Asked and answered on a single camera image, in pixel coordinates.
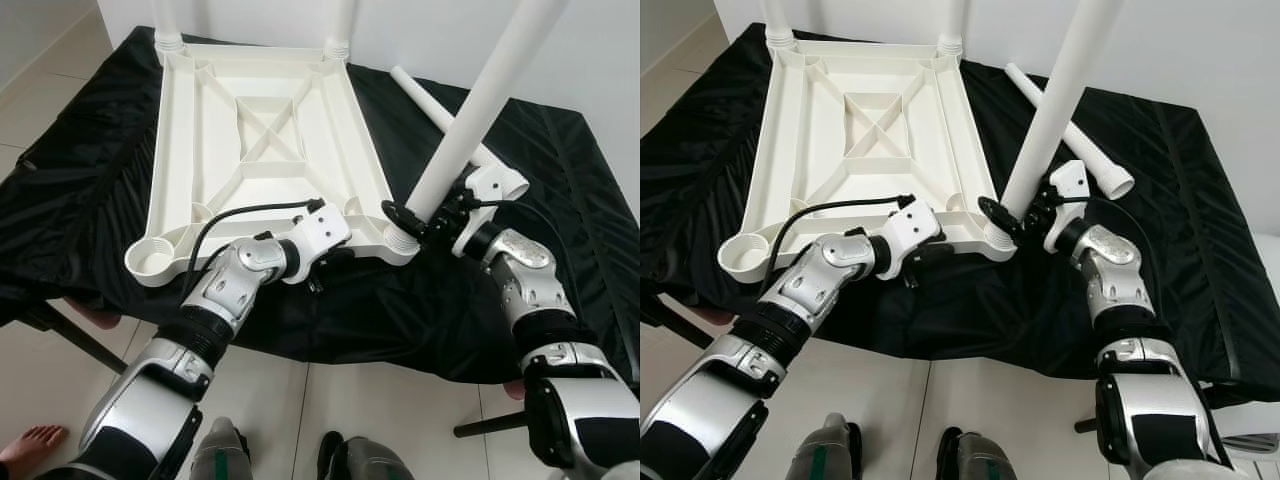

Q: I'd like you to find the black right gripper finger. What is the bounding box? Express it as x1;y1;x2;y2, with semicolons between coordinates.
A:
977;196;1020;234
380;200;427;239

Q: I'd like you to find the white plastic children table top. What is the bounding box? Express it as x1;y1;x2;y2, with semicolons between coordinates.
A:
125;40;421;288
718;38;1016;284

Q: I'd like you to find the grey robot right leg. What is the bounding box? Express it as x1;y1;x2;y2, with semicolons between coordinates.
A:
318;432;416;480
935;428;1016;480

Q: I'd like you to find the grey robot leg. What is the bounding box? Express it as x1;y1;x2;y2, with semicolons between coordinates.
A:
785;415;863;480
935;428;1016;480
190;420;251;480
318;432;416;480

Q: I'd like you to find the grey robot left leg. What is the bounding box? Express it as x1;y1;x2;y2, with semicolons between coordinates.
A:
190;420;251;480
785;415;863;480

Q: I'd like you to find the black table cloth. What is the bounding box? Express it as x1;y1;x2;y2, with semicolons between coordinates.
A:
640;22;1280;391
0;25;641;386

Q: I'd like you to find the white rounded appliance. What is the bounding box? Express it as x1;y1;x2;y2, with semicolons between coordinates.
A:
1250;232;1280;301

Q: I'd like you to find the bare person foot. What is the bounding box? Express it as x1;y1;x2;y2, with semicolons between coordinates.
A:
0;425;69;479

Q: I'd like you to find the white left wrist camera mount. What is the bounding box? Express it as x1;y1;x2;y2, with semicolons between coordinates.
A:
878;198;943;279
285;203;353;283

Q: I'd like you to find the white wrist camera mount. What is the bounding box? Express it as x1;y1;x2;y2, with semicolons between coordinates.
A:
452;165;519;259
285;203;353;283
1042;160;1091;253
878;198;943;279

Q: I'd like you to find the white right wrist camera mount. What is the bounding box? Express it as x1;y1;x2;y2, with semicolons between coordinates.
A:
1042;160;1091;253
452;165;519;259

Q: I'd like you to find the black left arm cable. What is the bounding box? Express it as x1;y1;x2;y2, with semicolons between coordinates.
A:
185;198;327;297
770;193;917;297

